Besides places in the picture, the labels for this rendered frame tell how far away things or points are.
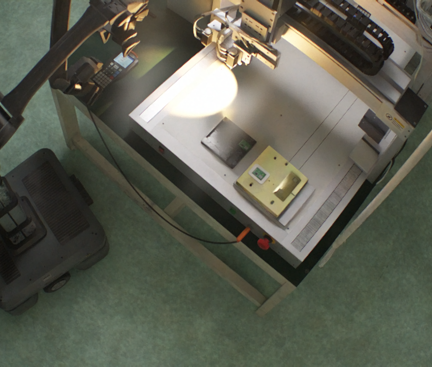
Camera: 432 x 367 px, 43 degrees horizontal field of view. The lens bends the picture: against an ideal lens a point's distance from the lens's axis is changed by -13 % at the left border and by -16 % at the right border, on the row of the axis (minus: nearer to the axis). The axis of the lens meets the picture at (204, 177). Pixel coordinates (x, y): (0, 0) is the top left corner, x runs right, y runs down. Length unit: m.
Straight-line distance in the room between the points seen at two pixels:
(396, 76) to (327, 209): 0.51
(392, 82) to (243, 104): 0.57
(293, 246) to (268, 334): 0.88
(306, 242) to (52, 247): 1.09
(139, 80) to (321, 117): 0.64
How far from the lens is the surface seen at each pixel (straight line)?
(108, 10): 1.30
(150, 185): 2.80
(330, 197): 1.95
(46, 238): 2.50
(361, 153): 2.01
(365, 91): 1.77
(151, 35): 2.28
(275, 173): 1.89
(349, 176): 1.99
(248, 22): 1.71
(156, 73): 2.18
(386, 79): 1.77
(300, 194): 1.91
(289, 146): 1.98
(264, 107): 2.02
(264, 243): 1.87
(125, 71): 2.02
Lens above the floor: 2.62
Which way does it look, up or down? 68 degrees down
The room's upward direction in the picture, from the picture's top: 10 degrees clockwise
